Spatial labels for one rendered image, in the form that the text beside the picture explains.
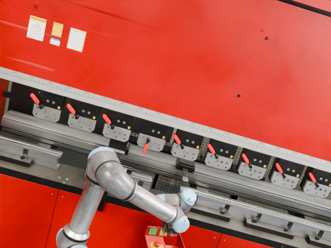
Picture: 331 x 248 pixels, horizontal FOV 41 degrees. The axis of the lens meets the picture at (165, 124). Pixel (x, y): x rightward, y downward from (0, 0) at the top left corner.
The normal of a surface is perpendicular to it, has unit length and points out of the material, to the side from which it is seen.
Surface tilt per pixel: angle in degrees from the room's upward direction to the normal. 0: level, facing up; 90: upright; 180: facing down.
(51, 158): 90
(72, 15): 90
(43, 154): 90
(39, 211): 90
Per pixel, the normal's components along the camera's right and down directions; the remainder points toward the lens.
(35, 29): -0.04, 0.37
